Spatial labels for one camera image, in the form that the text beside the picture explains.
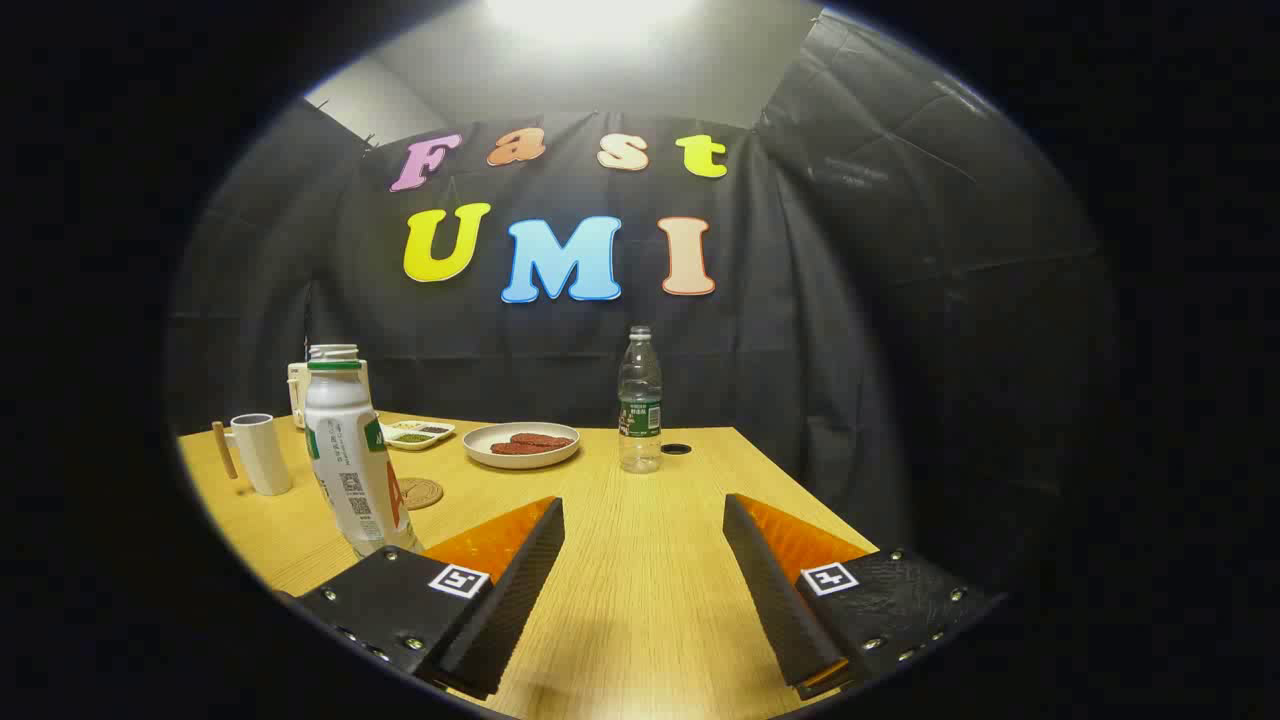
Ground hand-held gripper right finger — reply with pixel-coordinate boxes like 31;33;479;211
722;493;1006;701

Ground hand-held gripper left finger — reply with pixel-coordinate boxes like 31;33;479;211
297;496;566;701

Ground white juice bottle green label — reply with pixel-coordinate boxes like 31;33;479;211
304;345;421;559

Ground white cup with wooden handle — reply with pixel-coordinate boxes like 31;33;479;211
211;413;293;497

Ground clear plastic water bottle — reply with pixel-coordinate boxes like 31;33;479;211
617;325;664;474

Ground wooden table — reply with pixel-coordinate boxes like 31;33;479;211
177;412;881;720

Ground white round plate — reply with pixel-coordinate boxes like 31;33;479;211
463;422;581;470

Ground red meat slices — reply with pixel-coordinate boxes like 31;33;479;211
490;432;575;456

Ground white divided dish with beans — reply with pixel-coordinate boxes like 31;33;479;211
383;420;456;452

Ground black backdrop cloth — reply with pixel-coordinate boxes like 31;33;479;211
165;10;1116;601

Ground cream toaster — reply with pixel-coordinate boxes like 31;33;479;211
288;362;372;429

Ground bright ceiling light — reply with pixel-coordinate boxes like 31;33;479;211
485;0;701;46

